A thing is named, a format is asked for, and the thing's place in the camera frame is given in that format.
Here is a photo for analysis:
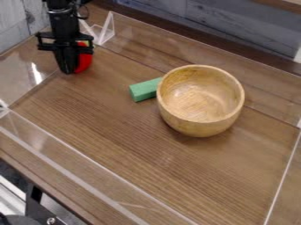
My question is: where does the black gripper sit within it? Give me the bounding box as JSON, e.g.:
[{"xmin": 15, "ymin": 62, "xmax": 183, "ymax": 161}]
[{"xmin": 35, "ymin": 11, "xmax": 93, "ymax": 74}]

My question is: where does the red felt strawberry toy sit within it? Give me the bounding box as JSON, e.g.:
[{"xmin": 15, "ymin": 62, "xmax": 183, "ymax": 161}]
[{"xmin": 73, "ymin": 41, "xmax": 92, "ymax": 73}]

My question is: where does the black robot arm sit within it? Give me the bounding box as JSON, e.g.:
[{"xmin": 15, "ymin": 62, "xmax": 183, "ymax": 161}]
[{"xmin": 35, "ymin": 0, "xmax": 93, "ymax": 74}]

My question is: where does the green foam block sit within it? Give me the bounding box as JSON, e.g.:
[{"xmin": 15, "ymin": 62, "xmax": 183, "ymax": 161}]
[{"xmin": 130, "ymin": 77, "xmax": 160, "ymax": 102}]

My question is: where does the wooden bowl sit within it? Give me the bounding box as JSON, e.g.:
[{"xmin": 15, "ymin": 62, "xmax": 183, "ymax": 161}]
[{"xmin": 156, "ymin": 64, "xmax": 246, "ymax": 137}]

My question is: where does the clear acrylic corner bracket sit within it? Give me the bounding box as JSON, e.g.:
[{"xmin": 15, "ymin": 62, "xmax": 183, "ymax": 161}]
[{"xmin": 80, "ymin": 11, "xmax": 115, "ymax": 46}]

